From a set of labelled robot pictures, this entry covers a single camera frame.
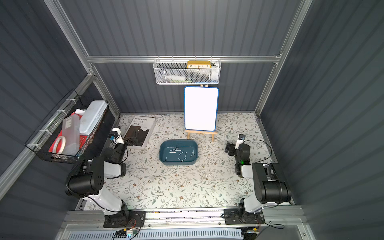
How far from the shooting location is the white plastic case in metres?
0.71

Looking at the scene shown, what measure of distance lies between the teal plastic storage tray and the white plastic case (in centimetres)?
39

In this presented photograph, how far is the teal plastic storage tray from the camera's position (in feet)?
3.10
